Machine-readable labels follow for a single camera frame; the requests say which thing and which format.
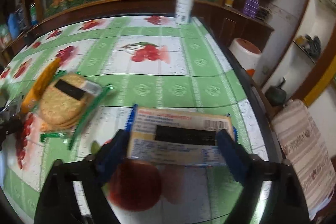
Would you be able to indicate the green fruit pattern tablecloth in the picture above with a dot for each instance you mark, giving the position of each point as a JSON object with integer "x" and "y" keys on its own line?
{"x": 151, "y": 61}

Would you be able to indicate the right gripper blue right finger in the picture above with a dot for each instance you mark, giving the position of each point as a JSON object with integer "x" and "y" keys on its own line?
{"x": 237, "y": 159}

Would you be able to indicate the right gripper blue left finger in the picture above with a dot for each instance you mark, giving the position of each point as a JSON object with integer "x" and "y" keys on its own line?
{"x": 111, "y": 155}

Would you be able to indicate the dark kettle on floor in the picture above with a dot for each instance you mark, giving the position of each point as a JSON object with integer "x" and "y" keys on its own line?
{"x": 275, "y": 95}

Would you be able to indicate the white blue cracker packet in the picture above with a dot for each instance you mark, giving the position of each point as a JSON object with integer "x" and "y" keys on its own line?
{"x": 173, "y": 137}

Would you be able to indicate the white plastic bucket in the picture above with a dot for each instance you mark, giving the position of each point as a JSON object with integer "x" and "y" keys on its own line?
{"x": 246, "y": 53}

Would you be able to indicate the striped cloth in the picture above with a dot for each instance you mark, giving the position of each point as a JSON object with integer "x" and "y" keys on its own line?
{"x": 303, "y": 145}

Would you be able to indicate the orange snack packet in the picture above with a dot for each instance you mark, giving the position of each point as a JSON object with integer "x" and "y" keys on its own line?
{"x": 39, "y": 86}

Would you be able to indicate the round cracker packet green trim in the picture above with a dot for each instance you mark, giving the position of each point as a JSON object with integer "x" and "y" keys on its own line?
{"x": 68, "y": 104}

